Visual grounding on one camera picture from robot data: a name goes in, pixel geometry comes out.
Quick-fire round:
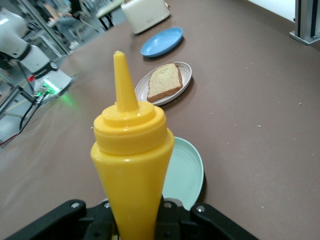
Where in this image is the black base cable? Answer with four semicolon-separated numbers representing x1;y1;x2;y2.
17;96;42;132

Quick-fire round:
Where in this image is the white two-slot toaster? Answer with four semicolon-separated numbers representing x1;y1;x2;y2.
120;0;172;35

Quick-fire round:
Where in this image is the mint green round plate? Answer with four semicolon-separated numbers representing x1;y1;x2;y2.
161;136;206;211

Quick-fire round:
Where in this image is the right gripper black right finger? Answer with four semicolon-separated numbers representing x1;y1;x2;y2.
156;196;260;240

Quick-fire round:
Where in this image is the yellow squeeze bottle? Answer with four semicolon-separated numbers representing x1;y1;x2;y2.
90;50;175;240

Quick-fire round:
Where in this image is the beige round plate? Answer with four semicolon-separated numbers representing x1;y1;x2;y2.
134;61;193;106

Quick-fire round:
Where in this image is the brown-crust bread slice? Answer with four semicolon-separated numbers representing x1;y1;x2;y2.
146;62;184;103

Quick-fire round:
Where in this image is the aluminium camera mount post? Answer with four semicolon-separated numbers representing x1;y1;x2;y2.
289;0;320;46

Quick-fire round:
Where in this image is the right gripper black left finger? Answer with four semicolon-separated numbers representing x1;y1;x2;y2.
9;198;121;240

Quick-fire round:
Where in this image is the blue round plate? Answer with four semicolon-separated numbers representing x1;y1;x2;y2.
139;26;184;59

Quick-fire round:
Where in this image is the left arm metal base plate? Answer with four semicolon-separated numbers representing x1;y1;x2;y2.
32;72;79;102

